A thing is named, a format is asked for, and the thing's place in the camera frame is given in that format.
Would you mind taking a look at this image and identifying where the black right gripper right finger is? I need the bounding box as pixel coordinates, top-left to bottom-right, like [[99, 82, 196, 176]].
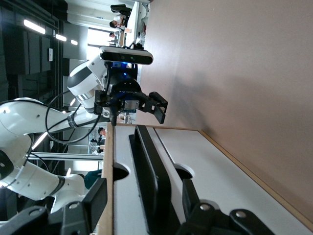
[[176, 178, 274, 235]]

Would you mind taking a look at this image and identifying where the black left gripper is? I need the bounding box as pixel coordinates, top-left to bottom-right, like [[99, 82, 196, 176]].
[[94, 82, 169, 126]]

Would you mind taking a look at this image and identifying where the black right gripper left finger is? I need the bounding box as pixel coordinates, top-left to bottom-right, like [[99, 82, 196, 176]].
[[0, 177, 108, 235]]

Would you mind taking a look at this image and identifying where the white drawer with handle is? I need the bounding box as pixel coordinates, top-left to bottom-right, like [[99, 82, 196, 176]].
[[112, 125, 189, 235]]

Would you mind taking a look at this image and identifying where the black drawer handle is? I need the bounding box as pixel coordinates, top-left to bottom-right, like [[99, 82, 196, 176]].
[[128, 124, 183, 235]]

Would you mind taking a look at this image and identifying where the light wooden drawer cabinet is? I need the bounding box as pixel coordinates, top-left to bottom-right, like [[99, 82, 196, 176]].
[[97, 123, 313, 235]]

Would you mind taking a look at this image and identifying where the person with dark hair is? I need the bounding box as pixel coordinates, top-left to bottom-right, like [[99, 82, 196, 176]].
[[97, 127, 108, 147]]

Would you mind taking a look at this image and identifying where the white office table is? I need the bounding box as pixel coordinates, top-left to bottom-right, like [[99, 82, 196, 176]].
[[124, 0, 147, 49]]

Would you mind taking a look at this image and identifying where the seated person white shirt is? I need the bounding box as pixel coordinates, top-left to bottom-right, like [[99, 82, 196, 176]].
[[109, 14, 126, 31]]

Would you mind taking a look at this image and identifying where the long ceiling light strip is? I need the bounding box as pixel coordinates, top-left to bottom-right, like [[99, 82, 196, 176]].
[[23, 19, 46, 35]]

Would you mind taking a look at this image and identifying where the white drawer without handle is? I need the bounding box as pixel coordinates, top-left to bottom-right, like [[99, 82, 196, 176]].
[[154, 128, 311, 235]]

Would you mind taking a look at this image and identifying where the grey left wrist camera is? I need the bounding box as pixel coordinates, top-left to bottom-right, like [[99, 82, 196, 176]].
[[99, 46, 154, 66]]

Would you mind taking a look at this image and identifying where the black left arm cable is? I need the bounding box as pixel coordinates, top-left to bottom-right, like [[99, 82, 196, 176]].
[[45, 90, 108, 145]]

